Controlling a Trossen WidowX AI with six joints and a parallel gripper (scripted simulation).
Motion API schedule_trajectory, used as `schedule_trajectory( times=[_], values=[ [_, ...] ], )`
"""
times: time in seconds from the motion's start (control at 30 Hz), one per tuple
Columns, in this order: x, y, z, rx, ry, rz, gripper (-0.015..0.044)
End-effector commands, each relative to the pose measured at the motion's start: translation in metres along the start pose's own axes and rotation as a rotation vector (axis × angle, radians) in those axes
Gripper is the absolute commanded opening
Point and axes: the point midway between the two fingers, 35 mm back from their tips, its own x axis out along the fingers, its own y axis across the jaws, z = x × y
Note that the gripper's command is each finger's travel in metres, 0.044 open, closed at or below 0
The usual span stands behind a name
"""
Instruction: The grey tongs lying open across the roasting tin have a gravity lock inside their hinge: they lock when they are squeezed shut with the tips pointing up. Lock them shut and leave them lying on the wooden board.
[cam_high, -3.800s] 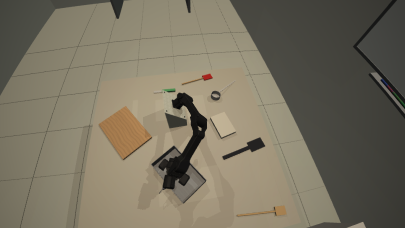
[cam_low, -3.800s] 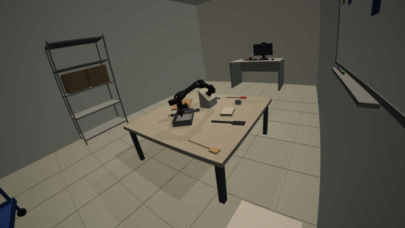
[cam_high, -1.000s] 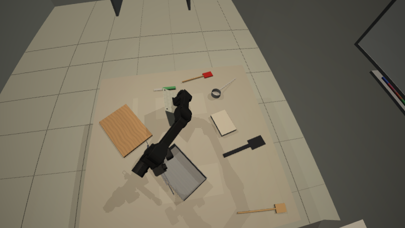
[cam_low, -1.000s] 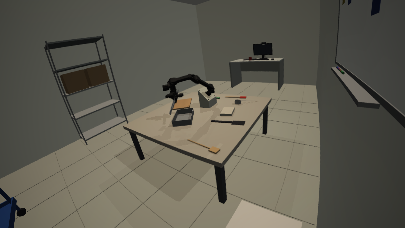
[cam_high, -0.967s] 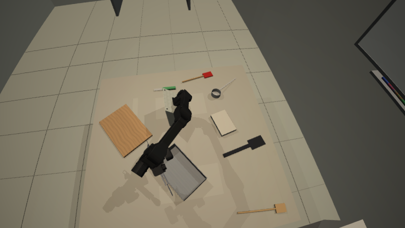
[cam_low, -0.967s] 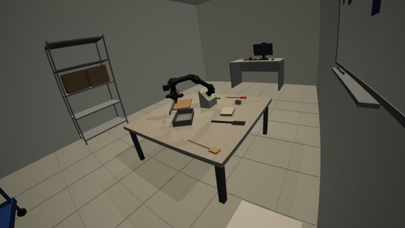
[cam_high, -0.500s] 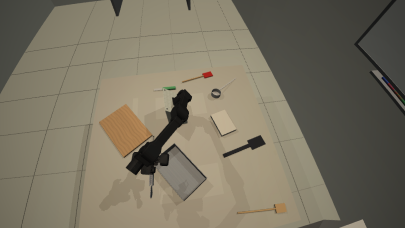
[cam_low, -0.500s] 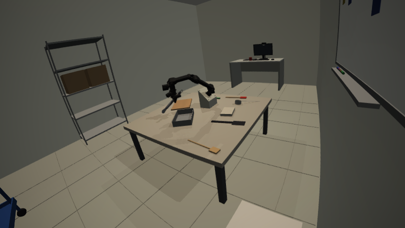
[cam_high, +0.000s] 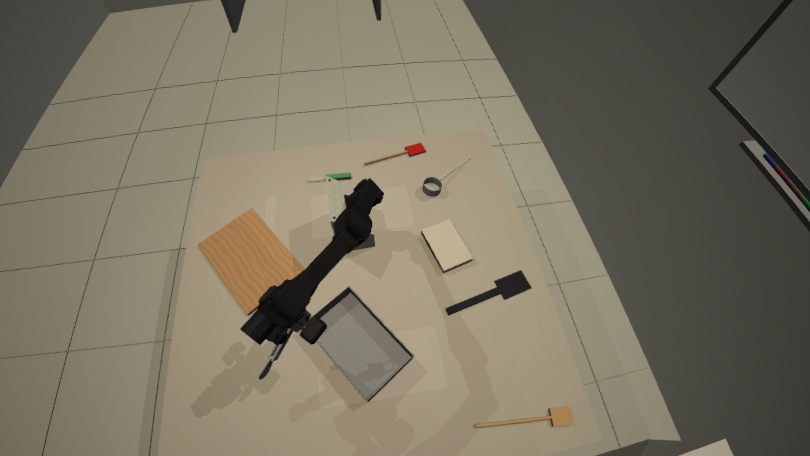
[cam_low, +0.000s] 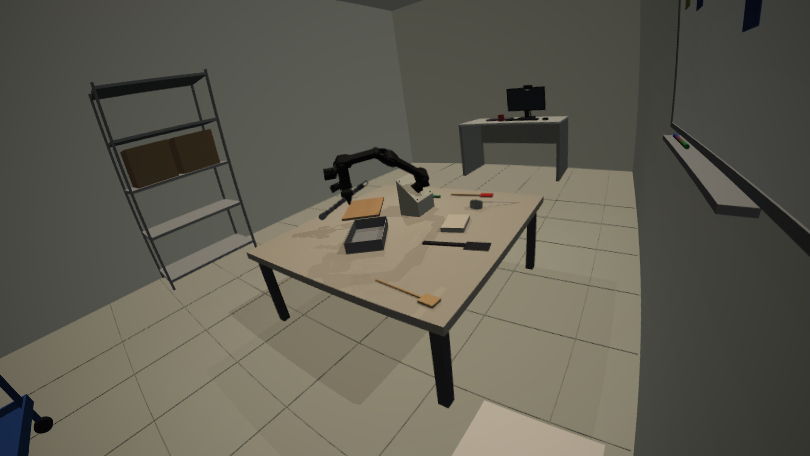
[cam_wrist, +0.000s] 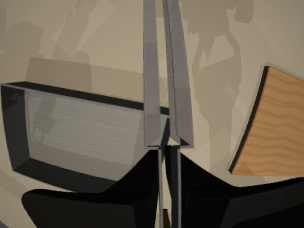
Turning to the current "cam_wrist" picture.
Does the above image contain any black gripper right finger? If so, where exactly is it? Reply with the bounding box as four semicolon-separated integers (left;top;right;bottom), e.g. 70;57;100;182
164;145;304;228

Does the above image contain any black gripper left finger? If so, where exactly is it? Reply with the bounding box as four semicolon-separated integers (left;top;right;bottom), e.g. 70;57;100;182
21;149;159;228

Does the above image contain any wooden board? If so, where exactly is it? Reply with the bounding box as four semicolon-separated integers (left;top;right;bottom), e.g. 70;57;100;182
228;66;304;177

